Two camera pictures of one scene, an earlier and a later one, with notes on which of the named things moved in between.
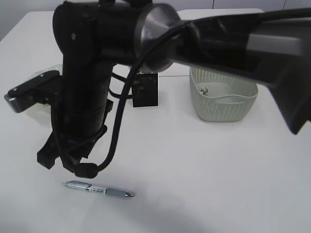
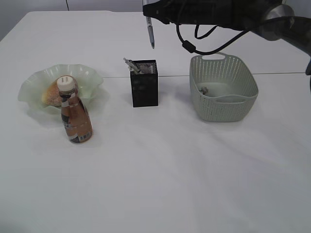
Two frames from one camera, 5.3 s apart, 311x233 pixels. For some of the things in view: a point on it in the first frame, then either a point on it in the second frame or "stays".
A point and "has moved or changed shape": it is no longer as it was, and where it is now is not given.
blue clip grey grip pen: (84, 186) has moved or changed shape
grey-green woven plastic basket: (219, 97) stays
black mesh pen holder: (145, 89) stays
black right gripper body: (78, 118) → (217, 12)
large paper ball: (204, 91) stays
